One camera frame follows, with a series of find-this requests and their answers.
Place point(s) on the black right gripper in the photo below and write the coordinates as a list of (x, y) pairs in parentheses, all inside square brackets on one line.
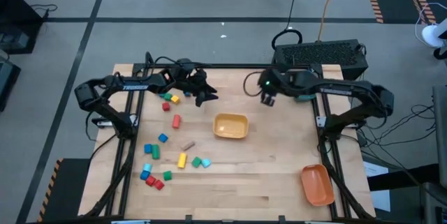
[(269, 79)]

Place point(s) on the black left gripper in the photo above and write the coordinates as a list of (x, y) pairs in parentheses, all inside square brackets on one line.
[(195, 79)]

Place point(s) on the small yellow cube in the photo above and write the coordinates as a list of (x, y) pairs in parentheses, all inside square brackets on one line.
[(175, 99)]

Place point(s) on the red cylinder block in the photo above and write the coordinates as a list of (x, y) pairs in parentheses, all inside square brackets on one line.
[(176, 121)]

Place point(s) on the small green cube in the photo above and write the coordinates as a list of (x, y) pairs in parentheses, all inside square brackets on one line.
[(168, 96)]

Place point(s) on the yellow plastic bin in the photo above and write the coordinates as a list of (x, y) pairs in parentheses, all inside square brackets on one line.
[(230, 125)]

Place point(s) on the small red cube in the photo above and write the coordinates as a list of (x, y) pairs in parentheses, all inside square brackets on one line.
[(166, 106)]

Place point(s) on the natural wood cylinder block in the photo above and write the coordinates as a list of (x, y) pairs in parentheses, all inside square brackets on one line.
[(188, 145)]

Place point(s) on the light blue half-round block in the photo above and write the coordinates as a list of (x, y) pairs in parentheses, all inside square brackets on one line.
[(147, 167), (206, 163)]

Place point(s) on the long yellow block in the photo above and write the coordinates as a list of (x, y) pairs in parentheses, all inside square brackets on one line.
[(182, 160)]

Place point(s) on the long green block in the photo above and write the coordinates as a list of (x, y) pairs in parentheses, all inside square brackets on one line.
[(155, 151)]

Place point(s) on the orange plastic bin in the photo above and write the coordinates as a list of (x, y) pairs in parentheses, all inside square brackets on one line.
[(317, 185)]

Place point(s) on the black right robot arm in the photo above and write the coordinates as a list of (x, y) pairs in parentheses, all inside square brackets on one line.
[(335, 91)]

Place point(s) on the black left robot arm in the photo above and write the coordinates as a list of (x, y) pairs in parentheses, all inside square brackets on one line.
[(136, 87)]

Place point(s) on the black mesh computer case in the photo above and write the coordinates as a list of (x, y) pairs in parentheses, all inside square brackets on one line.
[(319, 54)]

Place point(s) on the white paper sheet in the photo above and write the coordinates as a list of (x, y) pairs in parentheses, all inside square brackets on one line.
[(379, 189)]

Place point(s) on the black hazard-edged floor mat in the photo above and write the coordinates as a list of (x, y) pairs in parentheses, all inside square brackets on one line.
[(66, 189)]

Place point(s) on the white round device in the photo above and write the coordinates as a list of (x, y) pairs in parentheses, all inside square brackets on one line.
[(431, 35)]

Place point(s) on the dark equipment box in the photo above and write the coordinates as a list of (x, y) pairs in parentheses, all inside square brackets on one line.
[(7, 81)]

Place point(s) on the black cabinet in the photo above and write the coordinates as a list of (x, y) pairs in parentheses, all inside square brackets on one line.
[(17, 14)]

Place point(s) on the black table edge bracket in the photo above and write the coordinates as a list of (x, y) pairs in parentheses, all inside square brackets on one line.
[(188, 218), (281, 218)]

